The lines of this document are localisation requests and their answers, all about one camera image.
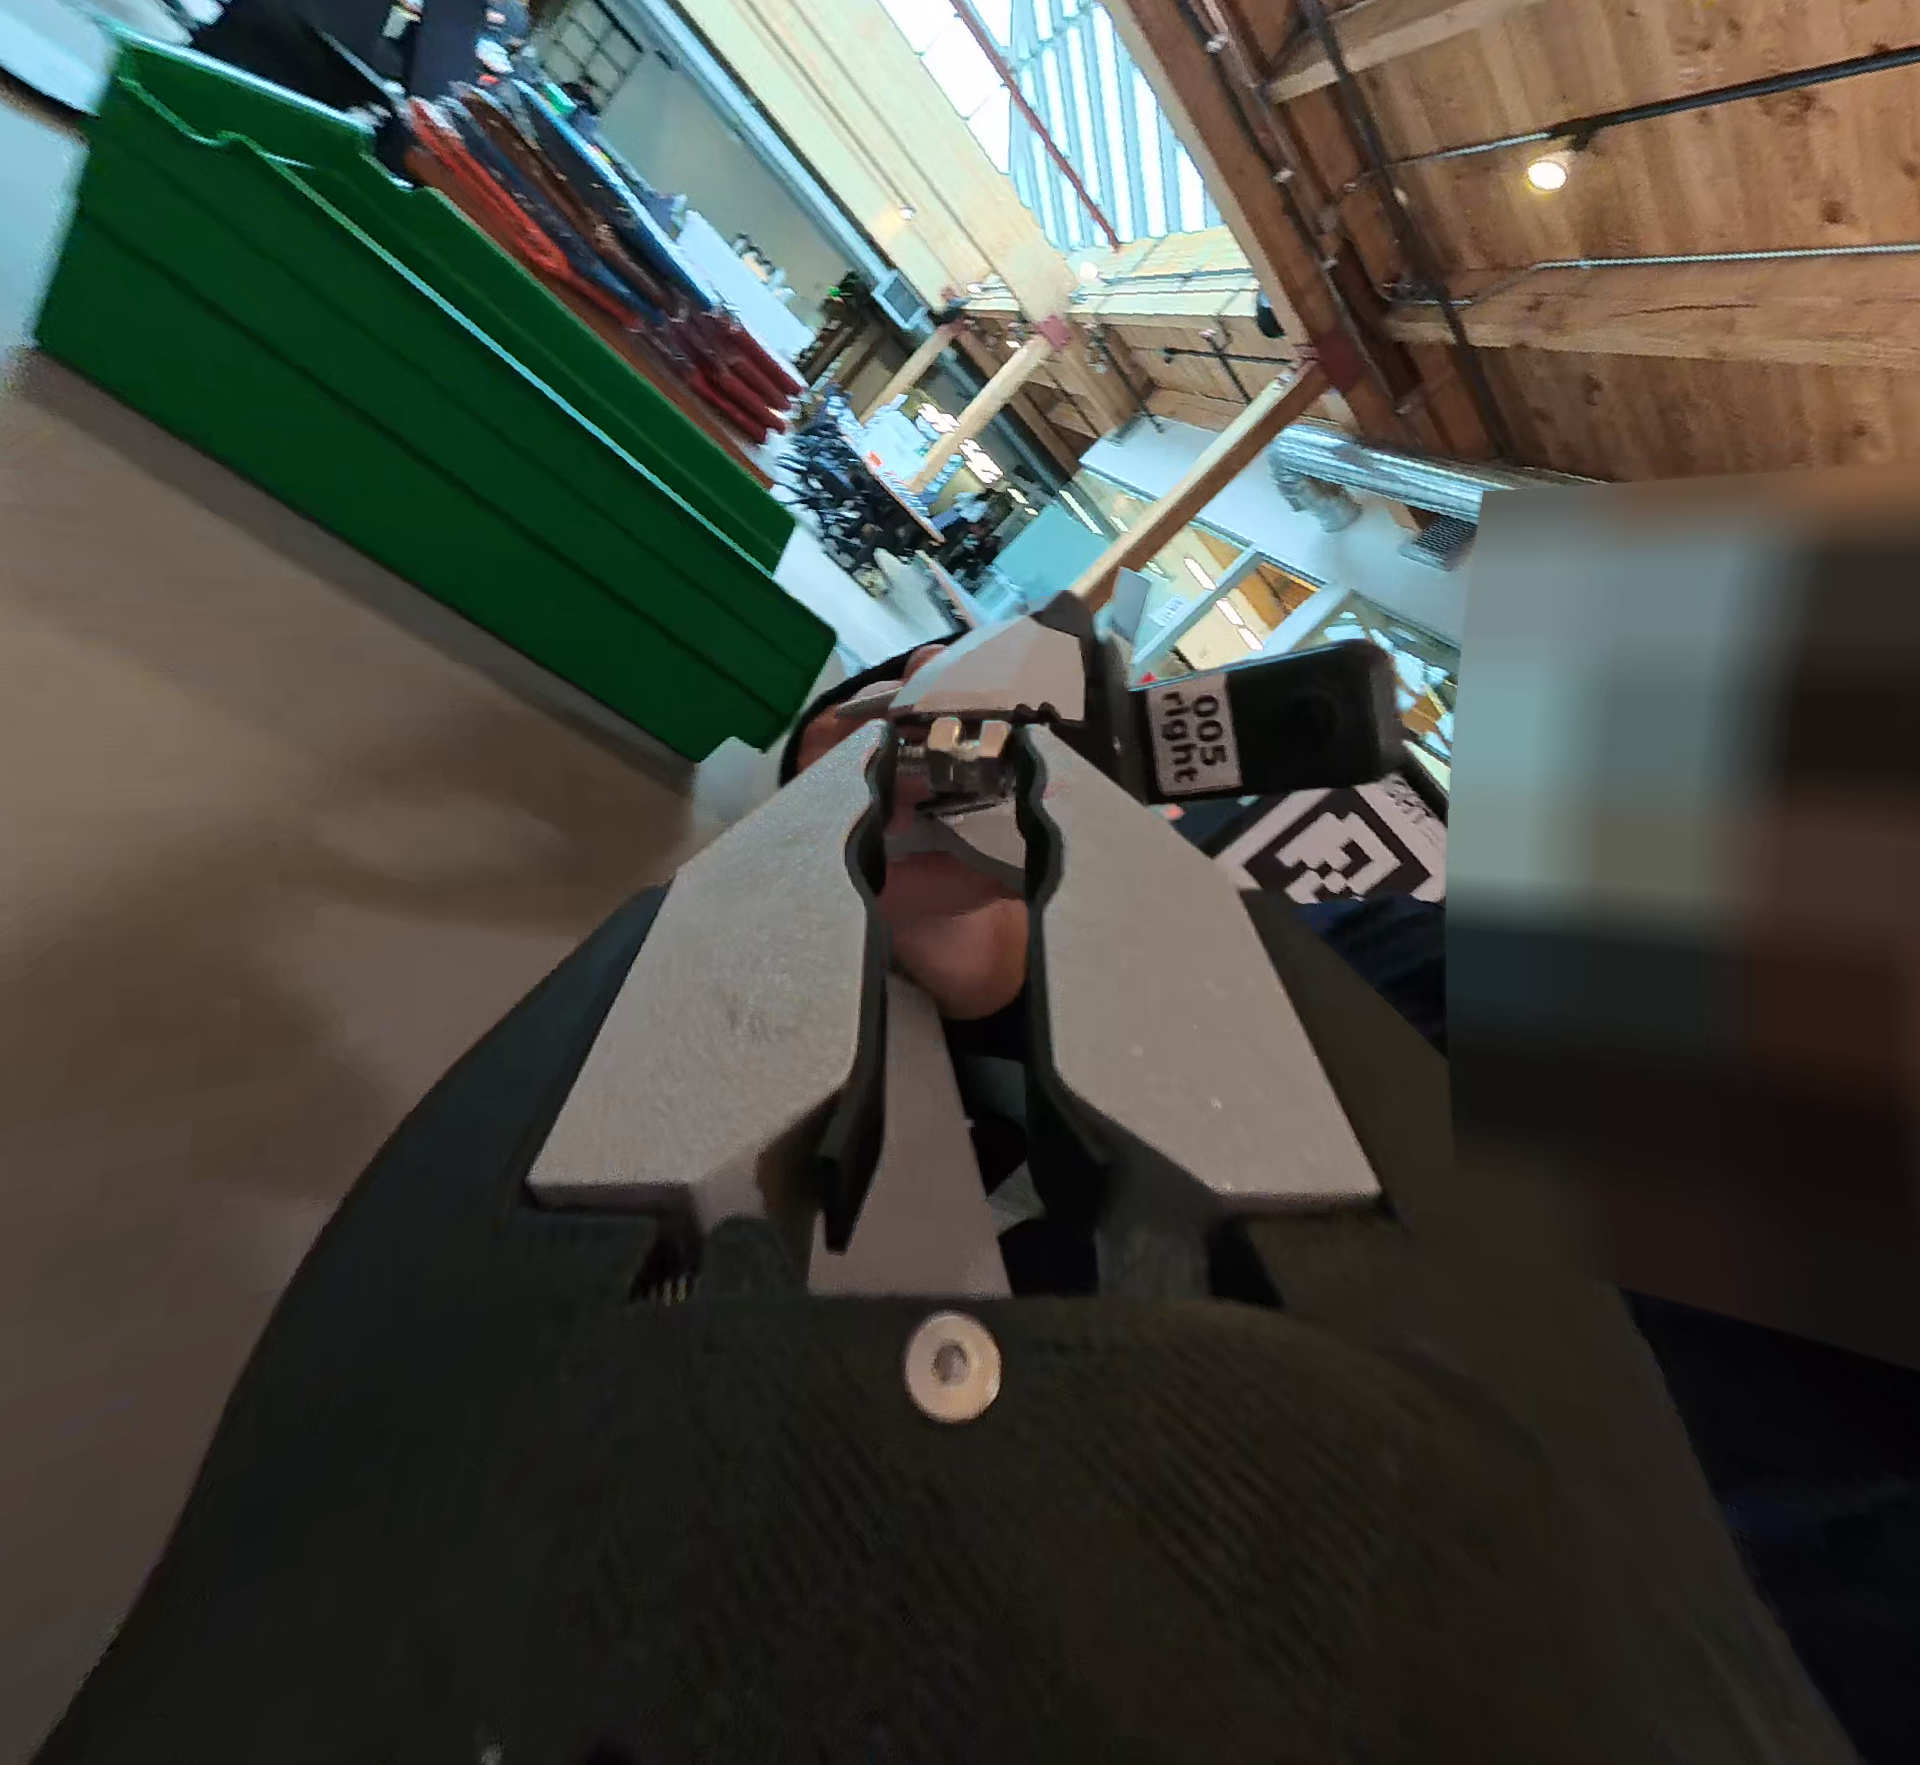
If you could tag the silver hex bolt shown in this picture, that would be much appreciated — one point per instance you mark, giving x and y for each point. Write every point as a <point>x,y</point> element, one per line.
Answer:
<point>961,787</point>

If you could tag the silver air duct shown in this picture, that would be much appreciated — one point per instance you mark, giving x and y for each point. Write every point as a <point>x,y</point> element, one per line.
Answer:
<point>1351,474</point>

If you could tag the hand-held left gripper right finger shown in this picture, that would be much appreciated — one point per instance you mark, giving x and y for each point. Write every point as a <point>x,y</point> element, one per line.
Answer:
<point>1185,1029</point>

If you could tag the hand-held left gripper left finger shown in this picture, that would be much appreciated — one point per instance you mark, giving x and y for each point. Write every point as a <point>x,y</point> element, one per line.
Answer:
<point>735,1029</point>

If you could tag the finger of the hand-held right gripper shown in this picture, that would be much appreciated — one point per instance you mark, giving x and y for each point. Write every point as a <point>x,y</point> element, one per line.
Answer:
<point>975,678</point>

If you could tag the green plastic bin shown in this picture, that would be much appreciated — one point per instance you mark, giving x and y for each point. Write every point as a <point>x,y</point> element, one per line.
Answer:
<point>375,415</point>

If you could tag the framed black white marker sign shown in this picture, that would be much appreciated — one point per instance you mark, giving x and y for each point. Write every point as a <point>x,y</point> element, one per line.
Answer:
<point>1336,851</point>

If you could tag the stack of folded colourful cloths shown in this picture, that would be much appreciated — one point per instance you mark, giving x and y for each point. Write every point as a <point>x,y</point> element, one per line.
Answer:
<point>631,281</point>

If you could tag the person's right hand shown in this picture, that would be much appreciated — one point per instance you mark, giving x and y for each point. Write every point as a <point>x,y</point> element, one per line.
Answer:
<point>961,939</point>

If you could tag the ceiling spot light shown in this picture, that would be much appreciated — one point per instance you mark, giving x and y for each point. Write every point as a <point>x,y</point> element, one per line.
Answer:
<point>1549,166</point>

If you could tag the wooden support post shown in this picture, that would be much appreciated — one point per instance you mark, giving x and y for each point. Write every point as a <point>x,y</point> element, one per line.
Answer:
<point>1201,491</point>

